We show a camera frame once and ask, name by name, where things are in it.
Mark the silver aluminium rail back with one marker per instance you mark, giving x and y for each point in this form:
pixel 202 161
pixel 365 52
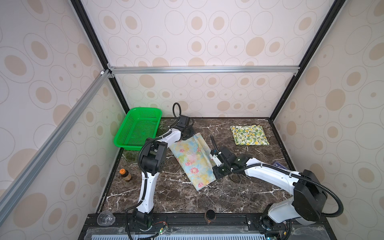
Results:
pixel 205 69

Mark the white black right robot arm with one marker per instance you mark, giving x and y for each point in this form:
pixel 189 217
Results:
pixel 309 201

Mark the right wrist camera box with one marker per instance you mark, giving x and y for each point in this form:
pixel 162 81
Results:
pixel 223 156

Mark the black corner frame post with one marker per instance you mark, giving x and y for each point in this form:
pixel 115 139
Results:
pixel 313 47
pixel 96 44

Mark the silver aluminium rail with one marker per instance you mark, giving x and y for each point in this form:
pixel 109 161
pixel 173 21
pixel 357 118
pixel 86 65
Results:
pixel 205 69
pixel 23 181

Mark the floral pastel skirt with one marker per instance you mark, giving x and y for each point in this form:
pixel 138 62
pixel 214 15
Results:
pixel 194 157

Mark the black corner frame post left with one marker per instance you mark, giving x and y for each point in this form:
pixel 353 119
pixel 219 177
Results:
pixel 96 44

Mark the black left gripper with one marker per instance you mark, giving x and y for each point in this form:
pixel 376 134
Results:
pixel 191 133

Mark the silver aluminium rail left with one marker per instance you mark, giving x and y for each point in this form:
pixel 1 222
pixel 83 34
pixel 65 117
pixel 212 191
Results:
pixel 23 181

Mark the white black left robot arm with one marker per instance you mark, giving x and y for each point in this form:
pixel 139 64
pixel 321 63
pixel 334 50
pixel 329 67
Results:
pixel 151 160

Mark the blue card box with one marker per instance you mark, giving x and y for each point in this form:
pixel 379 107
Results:
pixel 280 166

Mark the clear plastic cup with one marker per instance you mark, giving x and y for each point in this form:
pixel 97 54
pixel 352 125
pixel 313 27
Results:
pixel 106 218

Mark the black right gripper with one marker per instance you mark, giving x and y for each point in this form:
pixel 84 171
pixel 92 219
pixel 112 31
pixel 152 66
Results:
pixel 216 175

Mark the black corner frame post right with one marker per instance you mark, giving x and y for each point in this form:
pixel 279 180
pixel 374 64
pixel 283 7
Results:
pixel 313 47

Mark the lemon print green skirt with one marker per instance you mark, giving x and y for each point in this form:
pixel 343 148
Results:
pixel 249 136

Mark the green plastic basket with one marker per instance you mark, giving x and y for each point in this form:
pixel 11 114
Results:
pixel 138 125

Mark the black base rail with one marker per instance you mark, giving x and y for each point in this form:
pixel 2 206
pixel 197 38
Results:
pixel 194 227

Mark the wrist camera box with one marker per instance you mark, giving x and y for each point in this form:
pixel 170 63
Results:
pixel 184 122
pixel 223 156

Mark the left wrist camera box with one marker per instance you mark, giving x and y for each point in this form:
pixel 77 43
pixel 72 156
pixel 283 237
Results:
pixel 184 122

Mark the brown cylindrical knob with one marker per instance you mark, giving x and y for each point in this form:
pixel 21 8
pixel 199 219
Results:
pixel 210 216

